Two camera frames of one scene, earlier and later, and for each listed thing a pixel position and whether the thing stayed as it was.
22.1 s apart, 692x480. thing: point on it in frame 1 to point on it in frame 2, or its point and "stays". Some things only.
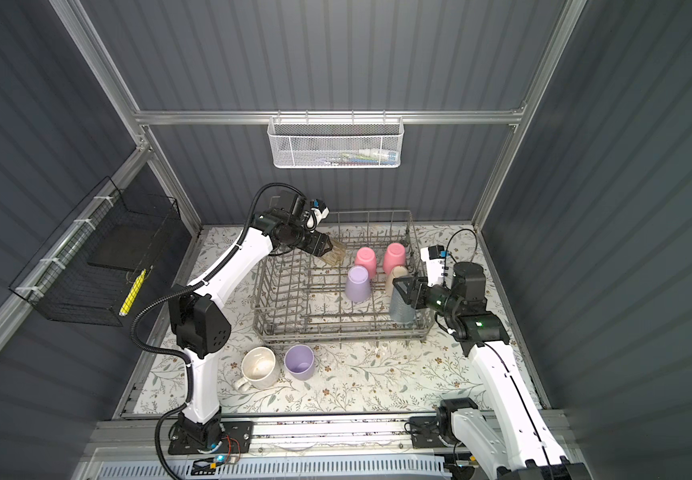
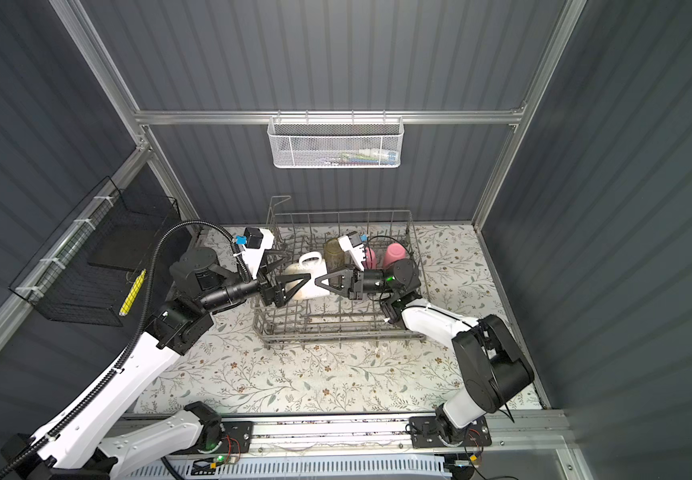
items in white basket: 365,157 stays
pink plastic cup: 365,256 stays
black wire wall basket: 89,270 stays
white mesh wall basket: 334,142 stays
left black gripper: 317,246 to 276,292
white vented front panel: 376,464 stays
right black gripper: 418,289 to 352,284
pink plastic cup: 394,256 stays
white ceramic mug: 260,369 to 313,265
